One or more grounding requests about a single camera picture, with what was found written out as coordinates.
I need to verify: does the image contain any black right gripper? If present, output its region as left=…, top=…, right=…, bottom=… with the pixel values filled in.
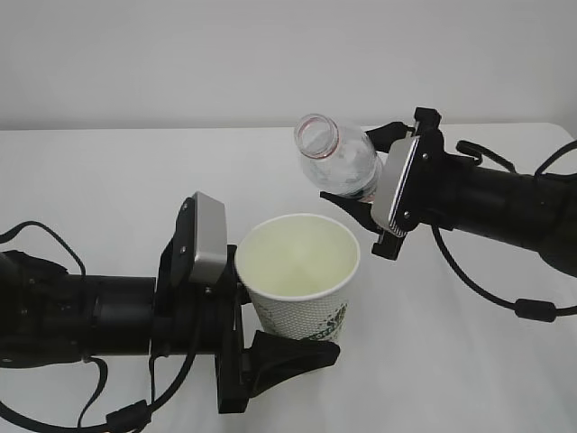
left=319, top=107, right=469, bottom=261

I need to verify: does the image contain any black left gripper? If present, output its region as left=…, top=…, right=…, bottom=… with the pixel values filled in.
left=148, top=243, right=341, bottom=403

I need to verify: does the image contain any clear Nongfu Spring water bottle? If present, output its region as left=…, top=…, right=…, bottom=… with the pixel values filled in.
left=293, top=114, right=382, bottom=201

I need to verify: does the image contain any white paper cup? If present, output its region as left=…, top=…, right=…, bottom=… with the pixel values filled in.
left=234, top=213, right=361, bottom=342

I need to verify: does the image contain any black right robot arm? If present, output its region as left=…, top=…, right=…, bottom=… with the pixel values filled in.
left=320, top=107, right=576, bottom=275

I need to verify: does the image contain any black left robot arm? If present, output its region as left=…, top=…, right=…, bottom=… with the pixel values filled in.
left=1, top=250, right=340, bottom=413

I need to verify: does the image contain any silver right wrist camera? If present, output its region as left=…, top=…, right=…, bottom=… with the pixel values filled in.
left=371, top=136, right=419, bottom=238

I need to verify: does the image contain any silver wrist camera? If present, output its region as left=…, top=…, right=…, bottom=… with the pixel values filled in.
left=371, top=136, right=419, bottom=238
left=170, top=191, right=227, bottom=286

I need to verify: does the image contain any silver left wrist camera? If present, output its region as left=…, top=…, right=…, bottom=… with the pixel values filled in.
left=170, top=191, right=227, bottom=286

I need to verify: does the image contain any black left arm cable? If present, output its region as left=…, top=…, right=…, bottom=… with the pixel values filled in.
left=0, top=220, right=204, bottom=429

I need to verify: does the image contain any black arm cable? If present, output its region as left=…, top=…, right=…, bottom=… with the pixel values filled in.
left=430, top=139, right=577, bottom=323
left=0, top=220, right=204, bottom=429

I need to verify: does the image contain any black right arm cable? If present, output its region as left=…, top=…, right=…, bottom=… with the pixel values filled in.
left=430, top=139, right=577, bottom=323

